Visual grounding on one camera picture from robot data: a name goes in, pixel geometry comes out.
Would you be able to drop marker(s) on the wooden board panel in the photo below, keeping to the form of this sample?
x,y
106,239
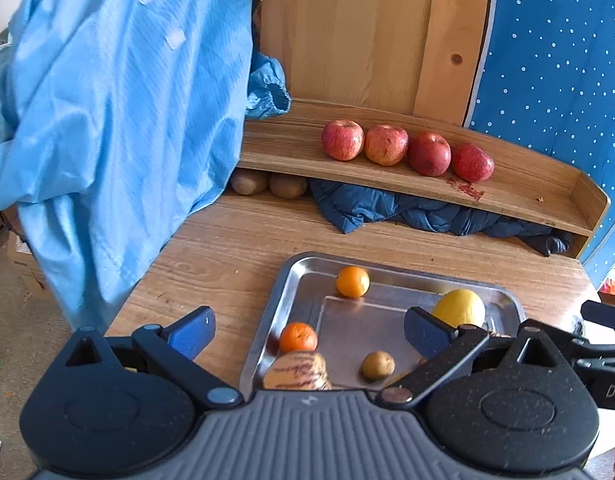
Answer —
x,y
410,57

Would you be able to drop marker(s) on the small orange mandarin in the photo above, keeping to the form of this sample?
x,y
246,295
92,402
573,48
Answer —
x,y
352,282

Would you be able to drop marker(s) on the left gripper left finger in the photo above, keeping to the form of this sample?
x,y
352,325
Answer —
x,y
170,352

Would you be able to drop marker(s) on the brown kiwi under shelf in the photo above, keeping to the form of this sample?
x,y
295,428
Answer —
x,y
249,182
287,186

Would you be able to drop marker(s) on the brown kiwi under shelf left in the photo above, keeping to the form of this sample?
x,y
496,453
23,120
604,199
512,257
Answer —
x,y
249,182

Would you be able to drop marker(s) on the light blue striped garment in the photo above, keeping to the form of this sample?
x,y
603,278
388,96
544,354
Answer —
x,y
118,119

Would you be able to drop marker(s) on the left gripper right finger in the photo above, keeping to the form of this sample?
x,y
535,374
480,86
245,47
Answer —
x,y
449,353

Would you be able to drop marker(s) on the yellow lemon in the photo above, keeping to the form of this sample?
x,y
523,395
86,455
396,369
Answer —
x,y
460,306

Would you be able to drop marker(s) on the curved wooden shelf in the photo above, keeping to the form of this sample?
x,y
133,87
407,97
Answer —
x,y
525,185

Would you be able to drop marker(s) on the red apple leftmost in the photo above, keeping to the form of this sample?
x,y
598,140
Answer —
x,y
343,139

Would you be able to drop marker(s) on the stainless steel tray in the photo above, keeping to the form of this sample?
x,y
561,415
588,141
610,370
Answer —
x,y
349,329

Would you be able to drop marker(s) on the blue dotted fabric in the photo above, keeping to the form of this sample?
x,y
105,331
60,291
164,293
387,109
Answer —
x,y
548,83

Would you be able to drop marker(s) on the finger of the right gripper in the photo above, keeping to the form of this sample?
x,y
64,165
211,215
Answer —
x,y
599,313

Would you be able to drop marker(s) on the brown kiwi under shelf right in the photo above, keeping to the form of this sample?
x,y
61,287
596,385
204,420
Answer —
x,y
287,186

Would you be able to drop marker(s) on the dark blue padded jacket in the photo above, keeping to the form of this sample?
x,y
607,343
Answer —
x,y
348,207

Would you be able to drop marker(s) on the red apple rightmost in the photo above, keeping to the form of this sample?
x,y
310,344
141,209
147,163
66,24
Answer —
x,y
471,163

